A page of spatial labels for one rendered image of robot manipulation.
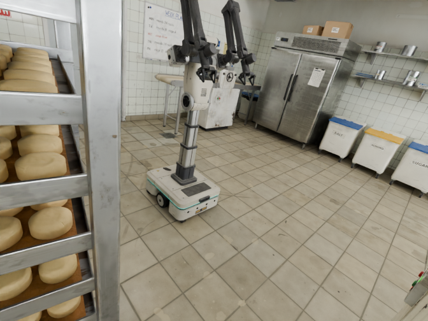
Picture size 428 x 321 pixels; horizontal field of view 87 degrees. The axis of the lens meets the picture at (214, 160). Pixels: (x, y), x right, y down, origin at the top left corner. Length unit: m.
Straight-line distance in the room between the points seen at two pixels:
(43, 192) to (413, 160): 4.71
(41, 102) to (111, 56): 0.08
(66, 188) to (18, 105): 0.10
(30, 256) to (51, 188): 0.10
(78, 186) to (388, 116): 5.28
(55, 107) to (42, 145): 0.13
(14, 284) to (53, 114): 0.27
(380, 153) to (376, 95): 1.21
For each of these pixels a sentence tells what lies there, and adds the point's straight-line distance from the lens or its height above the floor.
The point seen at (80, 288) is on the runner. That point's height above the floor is 1.14.
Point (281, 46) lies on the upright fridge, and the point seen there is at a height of 1.80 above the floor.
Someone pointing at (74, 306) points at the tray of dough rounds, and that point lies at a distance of 0.52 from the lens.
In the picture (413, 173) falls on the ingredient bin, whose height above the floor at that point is 0.33.
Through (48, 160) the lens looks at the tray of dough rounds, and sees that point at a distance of 0.34.
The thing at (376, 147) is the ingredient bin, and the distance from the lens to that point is 4.79.
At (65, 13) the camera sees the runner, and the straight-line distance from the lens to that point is 0.25.
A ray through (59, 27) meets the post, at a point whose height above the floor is 1.47.
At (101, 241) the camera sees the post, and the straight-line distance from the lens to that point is 0.32.
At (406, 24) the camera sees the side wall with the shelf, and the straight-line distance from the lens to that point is 5.51.
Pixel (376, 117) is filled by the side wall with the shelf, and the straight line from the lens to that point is 5.41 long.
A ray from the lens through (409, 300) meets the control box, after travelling 1.37.
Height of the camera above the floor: 1.49
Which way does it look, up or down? 26 degrees down
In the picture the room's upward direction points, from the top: 12 degrees clockwise
